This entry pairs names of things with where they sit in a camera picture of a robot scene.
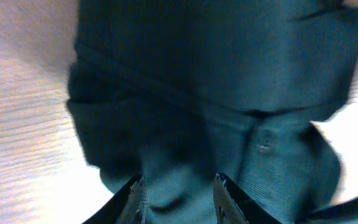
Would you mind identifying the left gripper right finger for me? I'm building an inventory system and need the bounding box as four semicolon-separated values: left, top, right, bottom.
213;173;280;224

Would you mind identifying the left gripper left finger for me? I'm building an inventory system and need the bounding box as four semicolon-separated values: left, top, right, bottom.
83;175;148;224

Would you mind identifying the black t-shirt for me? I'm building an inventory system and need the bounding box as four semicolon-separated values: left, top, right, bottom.
67;0;358;223

